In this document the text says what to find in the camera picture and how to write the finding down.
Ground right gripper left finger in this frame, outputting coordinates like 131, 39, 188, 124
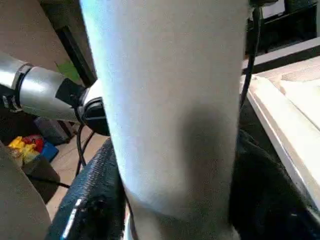
47, 140, 127, 240

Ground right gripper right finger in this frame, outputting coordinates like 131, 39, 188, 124
229, 130, 320, 240

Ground white plastic table top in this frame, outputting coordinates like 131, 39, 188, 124
244, 54, 320, 212

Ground white plastic table leg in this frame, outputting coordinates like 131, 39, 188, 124
79, 0, 252, 240

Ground colourful toy blocks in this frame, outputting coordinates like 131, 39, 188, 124
6, 134, 59, 167

